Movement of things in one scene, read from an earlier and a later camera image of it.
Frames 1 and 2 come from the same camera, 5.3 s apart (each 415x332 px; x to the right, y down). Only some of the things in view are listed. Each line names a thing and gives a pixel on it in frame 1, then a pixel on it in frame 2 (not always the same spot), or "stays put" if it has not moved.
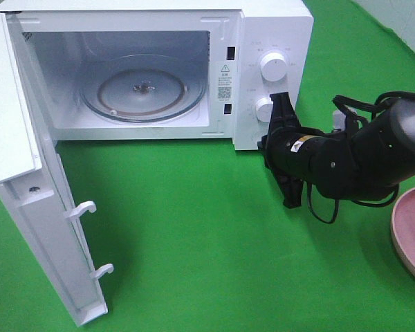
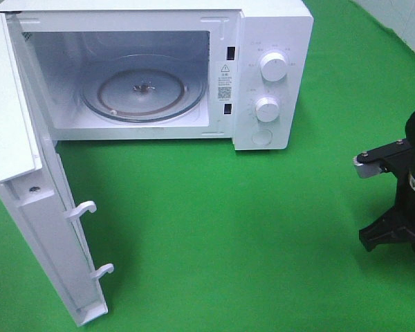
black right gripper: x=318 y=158 -> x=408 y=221
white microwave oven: x=27 y=175 stays put
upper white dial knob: x=274 y=66 stays put
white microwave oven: x=166 y=69 stays put
